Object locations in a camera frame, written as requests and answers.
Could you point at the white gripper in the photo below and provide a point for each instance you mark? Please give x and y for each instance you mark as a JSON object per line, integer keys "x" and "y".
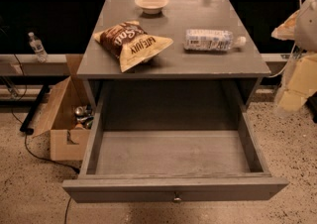
{"x": 307, "y": 26}

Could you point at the clear blue plastic bottle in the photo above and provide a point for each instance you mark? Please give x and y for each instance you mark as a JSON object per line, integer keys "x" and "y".
{"x": 212, "y": 40}

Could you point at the grey open top drawer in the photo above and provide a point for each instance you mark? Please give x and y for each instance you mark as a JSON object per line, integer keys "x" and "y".
{"x": 134, "y": 154}

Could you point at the small metal drawer knob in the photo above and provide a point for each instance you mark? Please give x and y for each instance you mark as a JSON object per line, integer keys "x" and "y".
{"x": 177, "y": 198}

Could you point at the clear water bottle on ledge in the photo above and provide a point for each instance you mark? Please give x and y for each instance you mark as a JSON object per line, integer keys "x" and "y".
{"x": 38, "y": 47}

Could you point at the grey wooden cabinet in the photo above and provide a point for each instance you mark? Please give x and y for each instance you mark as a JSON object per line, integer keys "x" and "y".
{"x": 177, "y": 80}

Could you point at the cream ceramic bowl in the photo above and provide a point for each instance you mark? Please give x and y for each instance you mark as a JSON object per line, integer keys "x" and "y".
{"x": 151, "y": 6}

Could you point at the brown and cream chip bag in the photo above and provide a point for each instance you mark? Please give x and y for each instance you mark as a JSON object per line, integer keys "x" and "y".
{"x": 130, "y": 44}

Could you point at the crushed metal cans in box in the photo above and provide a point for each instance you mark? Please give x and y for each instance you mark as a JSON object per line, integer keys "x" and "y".
{"x": 83, "y": 117}

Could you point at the open cardboard box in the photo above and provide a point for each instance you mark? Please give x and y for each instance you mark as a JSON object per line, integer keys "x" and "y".
{"x": 68, "y": 139}

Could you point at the black metal stand leg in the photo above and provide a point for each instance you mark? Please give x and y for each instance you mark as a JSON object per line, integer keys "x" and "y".
{"x": 25, "y": 125}

